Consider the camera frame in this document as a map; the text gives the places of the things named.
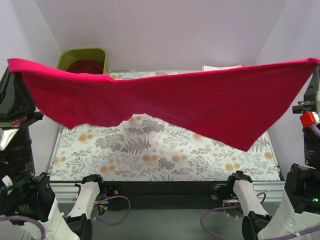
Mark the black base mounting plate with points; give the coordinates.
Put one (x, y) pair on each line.
(170, 195)

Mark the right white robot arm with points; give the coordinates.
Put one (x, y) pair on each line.
(299, 212)

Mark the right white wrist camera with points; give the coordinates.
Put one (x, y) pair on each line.
(309, 118)

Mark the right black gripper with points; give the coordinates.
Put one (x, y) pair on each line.
(305, 106)

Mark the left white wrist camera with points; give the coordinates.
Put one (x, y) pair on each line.
(6, 135)

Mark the folded white t shirt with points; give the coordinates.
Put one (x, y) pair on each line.
(207, 68)

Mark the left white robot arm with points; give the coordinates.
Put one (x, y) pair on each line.
(27, 200)

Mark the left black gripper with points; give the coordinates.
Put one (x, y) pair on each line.
(19, 115)

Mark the aluminium frame rail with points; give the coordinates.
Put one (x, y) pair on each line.
(65, 192)

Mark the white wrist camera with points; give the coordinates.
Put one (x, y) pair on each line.
(309, 118)
(6, 135)

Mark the dark maroon t shirt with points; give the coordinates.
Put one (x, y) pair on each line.
(86, 66)

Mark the bright red t shirt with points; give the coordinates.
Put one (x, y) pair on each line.
(234, 106)

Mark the floral patterned table mat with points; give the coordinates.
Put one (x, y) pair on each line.
(145, 148)

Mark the olive green plastic bin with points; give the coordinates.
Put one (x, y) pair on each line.
(92, 53)

